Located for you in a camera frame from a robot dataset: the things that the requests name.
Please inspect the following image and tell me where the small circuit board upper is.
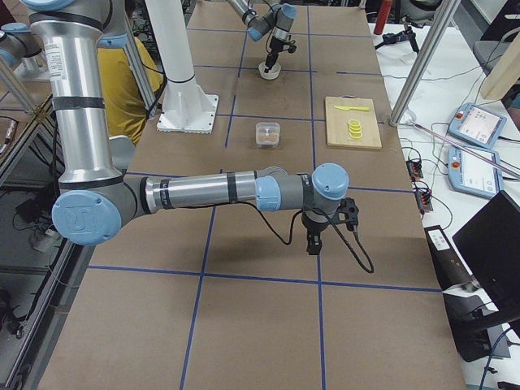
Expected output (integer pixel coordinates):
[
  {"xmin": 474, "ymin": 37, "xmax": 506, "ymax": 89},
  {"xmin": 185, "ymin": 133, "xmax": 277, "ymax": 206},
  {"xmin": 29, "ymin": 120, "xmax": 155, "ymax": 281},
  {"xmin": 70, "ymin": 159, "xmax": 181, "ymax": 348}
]
[{"xmin": 406, "ymin": 159, "xmax": 423, "ymax": 181}]

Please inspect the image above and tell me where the black electronics box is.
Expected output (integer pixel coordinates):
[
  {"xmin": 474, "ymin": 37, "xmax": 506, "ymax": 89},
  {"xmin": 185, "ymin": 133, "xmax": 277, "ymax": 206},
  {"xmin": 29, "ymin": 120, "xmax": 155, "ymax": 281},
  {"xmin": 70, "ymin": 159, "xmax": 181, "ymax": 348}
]
[{"xmin": 424, "ymin": 225, "xmax": 480, "ymax": 293}]

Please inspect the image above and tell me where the black tripod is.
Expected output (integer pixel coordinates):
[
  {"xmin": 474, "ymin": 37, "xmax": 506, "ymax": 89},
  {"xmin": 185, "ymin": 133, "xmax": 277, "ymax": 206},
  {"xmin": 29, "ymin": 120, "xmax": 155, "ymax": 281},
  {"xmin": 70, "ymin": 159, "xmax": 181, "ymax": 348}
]
[{"xmin": 375, "ymin": 15, "xmax": 421, "ymax": 54}]

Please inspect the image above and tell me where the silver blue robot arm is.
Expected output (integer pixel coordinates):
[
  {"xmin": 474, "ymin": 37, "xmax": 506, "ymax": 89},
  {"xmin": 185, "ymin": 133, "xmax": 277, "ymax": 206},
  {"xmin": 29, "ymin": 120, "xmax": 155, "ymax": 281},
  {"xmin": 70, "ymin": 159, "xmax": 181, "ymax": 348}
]
[
  {"xmin": 227, "ymin": 0, "xmax": 297, "ymax": 80},
  {"xmin": 21, "ymin": 1, "xmax": 358, "ymax": 255}
]

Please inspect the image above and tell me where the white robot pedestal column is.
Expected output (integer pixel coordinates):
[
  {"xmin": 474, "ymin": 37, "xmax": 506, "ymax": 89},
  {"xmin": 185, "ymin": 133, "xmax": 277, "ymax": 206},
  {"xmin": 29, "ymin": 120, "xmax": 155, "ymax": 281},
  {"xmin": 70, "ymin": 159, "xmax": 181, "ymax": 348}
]
[{"xmin": 145, "ymin": 0, "xmax": 219, "ymax": 134}]

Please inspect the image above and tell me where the small circuit board lower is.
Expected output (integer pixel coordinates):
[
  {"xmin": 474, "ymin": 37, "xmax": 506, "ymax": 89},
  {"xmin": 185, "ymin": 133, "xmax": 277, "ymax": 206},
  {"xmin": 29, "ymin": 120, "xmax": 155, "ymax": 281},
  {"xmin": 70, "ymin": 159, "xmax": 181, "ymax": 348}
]
[{"xmin": 414, "ymin": 188, "xmax": 433, "ymax": 215}]

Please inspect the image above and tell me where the clear plastic egg box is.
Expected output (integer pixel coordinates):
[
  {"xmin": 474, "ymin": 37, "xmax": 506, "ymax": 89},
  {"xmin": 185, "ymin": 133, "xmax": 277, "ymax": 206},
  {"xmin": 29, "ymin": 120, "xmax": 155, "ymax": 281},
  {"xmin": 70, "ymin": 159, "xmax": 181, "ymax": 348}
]
[{"xmin": 255, "ymin": 122, "xmax": 280, "ymax": 148}]

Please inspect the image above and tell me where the blue teach pendant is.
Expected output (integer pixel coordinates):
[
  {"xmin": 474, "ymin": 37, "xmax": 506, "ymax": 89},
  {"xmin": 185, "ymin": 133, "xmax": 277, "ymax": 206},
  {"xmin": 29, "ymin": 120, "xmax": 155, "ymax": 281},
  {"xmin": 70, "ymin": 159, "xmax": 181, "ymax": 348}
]
[
  {"xmin": 448, "ymin": 102, "xmax": 507, "ymax": 150},
  {"xmin": 448, "ymin": 146, "xmax": 504, "ymax": 199}
]

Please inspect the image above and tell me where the black camera cable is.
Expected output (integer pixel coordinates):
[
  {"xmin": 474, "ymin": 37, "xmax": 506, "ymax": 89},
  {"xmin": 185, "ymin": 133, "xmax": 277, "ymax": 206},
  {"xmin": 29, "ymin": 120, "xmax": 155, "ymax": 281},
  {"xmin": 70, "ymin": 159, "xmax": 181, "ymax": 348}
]
[{"xmin": 239, "ymin": 198, "xmax": 375, "ymax": 274}]

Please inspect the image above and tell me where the small circuit board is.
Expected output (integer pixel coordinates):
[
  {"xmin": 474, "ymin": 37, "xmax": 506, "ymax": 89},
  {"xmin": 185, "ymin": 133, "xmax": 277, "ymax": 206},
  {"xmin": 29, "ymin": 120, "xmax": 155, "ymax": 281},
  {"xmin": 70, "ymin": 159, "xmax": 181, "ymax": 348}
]
[
  {"xmin": 406, "ymin": 159, "xmax": 423, "ymax": 181},
  {"xmin": 414, "ymin": 188, "xmax": 433, "ymax": 215}
]

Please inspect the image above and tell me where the far blue teach pendant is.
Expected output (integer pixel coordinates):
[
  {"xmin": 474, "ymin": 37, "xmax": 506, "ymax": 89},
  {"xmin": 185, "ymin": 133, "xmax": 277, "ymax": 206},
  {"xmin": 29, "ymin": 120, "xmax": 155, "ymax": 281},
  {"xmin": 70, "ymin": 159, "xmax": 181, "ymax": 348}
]
[{"xmin": 448, "ymin": 102, "xmax": 507, "ymax": 150}]

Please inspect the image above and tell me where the aluminium frame post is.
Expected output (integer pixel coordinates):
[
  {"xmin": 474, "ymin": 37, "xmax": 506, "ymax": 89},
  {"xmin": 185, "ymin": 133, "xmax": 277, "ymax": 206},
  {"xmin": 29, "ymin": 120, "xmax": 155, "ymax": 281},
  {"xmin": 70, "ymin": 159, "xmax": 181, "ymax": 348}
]
[{"xmin": 388, "ymin": 0, "xmax": 461, "ymax": 127}]

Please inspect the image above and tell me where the white ceramic bowl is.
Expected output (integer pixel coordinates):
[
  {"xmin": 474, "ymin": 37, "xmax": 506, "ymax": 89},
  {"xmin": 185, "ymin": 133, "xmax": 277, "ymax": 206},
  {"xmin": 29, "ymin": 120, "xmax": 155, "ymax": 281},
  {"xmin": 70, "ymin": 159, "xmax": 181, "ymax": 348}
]
[{"xmin": 258, "ymin": 62, "xmax": 281, "ymax": 80}]

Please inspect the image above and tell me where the black monitor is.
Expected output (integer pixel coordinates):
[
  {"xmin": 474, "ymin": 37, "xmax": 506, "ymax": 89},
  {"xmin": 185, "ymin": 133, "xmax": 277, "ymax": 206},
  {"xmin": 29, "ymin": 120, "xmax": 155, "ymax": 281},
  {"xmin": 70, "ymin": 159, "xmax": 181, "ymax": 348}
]
[{"xmin": 453, "ymin": 190, "xmax": 519, "ymax": 309}]

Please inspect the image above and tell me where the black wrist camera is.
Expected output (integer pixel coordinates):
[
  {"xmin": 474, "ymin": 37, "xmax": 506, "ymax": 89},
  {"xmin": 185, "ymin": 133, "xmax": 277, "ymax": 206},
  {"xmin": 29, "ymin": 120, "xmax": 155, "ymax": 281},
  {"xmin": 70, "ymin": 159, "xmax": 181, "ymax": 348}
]
[
  {"xmin": 337, "ymin": 197, "xmax": 359, "ymax": 232},
  {"xmin": 284, "ymin": 45, "xmax": 297, "ymax": 54}
]

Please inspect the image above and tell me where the long metal grabber stick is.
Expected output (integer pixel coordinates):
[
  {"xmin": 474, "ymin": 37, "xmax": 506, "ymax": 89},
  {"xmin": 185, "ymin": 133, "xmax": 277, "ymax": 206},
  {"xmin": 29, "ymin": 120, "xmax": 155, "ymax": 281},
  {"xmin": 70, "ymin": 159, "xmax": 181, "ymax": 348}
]
[{"xmin": 403, "ymin": 120, "xmax": 520, "ymax": 180}]

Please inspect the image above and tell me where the bamboo cutting board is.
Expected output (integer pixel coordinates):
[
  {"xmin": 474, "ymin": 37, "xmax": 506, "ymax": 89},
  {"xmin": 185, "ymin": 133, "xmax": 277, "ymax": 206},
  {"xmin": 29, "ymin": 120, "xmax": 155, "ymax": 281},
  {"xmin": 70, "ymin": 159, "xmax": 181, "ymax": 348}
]
[{"xmin": 325, "ymin": 97, "xmax": 382, "ymax": 150}]

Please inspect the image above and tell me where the person in yellow shirt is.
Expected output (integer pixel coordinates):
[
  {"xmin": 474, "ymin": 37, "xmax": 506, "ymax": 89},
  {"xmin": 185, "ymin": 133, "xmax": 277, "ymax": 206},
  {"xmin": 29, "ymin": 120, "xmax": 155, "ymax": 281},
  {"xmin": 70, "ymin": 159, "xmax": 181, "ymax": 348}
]
[{"xmin": 97, "ymin": 48, "xmax": 147, "ymax": 145}]

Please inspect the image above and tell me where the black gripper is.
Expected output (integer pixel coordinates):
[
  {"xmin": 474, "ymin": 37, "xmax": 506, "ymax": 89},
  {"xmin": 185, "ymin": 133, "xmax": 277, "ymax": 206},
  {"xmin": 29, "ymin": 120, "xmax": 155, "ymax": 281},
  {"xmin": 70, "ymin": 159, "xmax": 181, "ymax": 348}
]
[
  {"xmin": 265, "ymin": 37, "xmax": 287, "ymax": 72},
  {"xmin": 301, "ymin": 206, "xmax": 335, "ymax": 255}
]

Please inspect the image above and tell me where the yellow plastic knife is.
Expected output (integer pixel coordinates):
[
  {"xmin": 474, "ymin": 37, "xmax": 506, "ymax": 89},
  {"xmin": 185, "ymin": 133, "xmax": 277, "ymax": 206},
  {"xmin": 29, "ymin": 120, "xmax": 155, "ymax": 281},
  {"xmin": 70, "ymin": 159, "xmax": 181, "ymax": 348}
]
[{"xmin": 333, "ymin": 105, "xmax": 371, "ymax": 112}]

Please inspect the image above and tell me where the near blue teach pendant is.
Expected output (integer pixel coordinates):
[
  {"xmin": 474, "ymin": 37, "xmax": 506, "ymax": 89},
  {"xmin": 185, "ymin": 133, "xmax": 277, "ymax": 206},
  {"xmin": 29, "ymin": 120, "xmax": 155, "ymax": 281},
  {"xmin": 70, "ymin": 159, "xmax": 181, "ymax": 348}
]
[{"xmin": 448, "ymin": 146, "xmax": 504, "ymax": 199}]

